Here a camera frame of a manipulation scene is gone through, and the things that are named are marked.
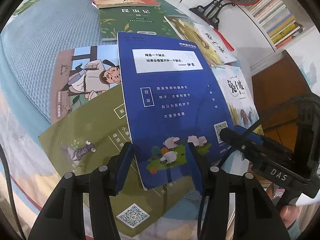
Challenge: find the person's right hand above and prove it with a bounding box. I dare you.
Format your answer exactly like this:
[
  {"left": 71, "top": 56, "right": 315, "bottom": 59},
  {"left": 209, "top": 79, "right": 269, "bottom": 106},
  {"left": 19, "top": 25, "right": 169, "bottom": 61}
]
[{"left": 266, "top": 184, "right": 299, "bottom": 229}]

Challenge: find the cartoon scholar picture book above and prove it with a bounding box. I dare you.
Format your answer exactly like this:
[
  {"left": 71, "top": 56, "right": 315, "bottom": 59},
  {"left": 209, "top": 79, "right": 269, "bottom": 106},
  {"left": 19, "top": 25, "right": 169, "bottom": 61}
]
[{"left": 50, "top": 44, "right": 121, "bottom": 124}]

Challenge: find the dark green insect book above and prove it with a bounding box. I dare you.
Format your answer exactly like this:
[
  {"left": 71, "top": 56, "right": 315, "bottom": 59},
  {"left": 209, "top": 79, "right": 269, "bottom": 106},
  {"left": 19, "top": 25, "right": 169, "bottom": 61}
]
[{"left": 99, "top": 7, "right": 179, "bottom": 41}]

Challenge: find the blue textured desk mat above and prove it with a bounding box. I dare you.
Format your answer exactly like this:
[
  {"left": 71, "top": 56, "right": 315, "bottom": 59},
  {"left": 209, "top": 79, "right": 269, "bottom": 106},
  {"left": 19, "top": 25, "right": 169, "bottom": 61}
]
[{"left": 1, "top": 0, "right": 106, "bottom": 130}]

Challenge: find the row of shelved books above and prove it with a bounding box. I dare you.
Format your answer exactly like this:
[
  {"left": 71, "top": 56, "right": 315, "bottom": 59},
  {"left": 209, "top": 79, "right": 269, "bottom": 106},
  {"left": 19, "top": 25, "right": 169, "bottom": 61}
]
[{"left": 246, "top": 0, "right": 305, "bottom": 49}]

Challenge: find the blue sheep book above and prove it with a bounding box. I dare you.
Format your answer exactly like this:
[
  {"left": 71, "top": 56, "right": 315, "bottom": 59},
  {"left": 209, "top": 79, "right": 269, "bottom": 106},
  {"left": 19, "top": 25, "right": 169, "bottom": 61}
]
[{"left": 117, "top": 32, "right": 234, "bottom": 190}]

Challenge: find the white rabbit slope book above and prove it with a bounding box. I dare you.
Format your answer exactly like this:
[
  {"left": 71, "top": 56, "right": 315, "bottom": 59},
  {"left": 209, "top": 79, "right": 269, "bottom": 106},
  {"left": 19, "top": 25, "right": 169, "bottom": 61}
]
[{"left": 212, "top": 64, "right": 259, "bottom": 129}]

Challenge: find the yellow animal picture book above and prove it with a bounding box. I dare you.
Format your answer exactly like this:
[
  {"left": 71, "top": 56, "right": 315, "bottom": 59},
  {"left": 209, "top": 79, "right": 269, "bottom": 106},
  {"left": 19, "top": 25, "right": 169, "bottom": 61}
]
[{"left": 164, "top": 16, "right": 237, "bottom": 67}]

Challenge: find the black cable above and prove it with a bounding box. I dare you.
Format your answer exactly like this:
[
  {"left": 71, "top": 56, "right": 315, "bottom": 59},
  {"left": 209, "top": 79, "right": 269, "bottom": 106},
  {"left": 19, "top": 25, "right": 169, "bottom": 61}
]
[{"left": 0, "top": 143, "right": 27, "bottom": 240}]

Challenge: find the black fan stand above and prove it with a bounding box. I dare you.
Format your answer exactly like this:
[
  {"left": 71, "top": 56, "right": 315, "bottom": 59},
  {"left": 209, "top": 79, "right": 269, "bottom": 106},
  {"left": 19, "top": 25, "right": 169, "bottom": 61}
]
[{"left": 189, "top": 0, "right": 235, "bottom": 30}]

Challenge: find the olive green cricket book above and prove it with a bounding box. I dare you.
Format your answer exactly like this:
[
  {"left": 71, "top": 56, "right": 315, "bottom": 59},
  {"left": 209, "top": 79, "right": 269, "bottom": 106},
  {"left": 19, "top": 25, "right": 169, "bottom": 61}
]
[{"left": 37, "top": 84, "right": 201, "bottom": 238}]

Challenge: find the brown wooden chair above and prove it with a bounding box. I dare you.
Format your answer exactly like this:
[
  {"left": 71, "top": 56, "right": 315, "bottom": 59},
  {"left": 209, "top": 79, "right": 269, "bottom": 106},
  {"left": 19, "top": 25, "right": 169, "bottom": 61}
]
[{"left": 252, "top": 52, "right": 311, "bottom": 150}]

